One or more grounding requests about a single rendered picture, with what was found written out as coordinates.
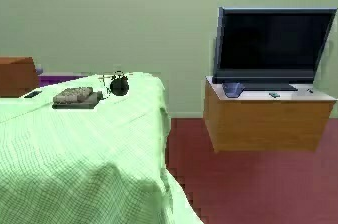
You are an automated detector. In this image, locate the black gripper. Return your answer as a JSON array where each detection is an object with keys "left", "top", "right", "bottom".
[{"left": 97, "top": 74, "right": 131, "bottom": 97}]

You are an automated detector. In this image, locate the bed with green cover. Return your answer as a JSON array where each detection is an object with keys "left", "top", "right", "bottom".
[{"left": 0, "top": 71, "right": 205, "bottom": 224}]

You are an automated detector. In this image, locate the black flat television set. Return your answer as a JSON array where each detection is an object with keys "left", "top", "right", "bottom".
[{"left": 211, "top": 6, "right": 338, "bottom": 93}]

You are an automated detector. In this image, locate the brown wooden chest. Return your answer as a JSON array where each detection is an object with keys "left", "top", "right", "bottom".
[{"left": 0, "top": 56, "right": 41, "bottom": 99}]

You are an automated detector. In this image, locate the purple cloth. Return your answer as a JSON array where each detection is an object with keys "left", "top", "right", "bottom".
[{"left": 38, "top": 75, "right": 85, "bottom": 88}]

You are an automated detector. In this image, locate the wooden television cabinet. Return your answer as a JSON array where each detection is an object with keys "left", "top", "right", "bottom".
[{"left": 202, "top": 75, "right": 338, "bottom": 154}]

